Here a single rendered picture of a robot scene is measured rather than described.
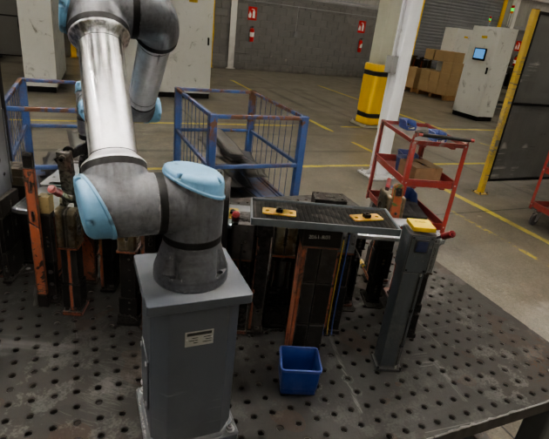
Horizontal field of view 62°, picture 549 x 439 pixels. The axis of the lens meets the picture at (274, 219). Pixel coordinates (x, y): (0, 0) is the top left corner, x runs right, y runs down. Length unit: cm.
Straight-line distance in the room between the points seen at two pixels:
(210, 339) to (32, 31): 853
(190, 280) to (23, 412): 58
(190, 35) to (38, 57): 270
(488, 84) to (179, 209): 1099
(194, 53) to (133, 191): 875
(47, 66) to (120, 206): 850
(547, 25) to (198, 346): 541
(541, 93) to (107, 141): 560
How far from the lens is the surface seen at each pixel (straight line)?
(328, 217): 115
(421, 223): 124
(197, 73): 958
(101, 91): 91
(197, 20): 950
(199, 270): 89
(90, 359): 139
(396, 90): 549
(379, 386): 138
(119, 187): 82
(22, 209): 155
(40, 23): 922
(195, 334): 94
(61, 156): 136
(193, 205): 83
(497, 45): 1155
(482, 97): 1160
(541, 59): 597
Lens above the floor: 160
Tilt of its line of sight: 23 degrees down
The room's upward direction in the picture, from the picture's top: 7 degrees clockwise
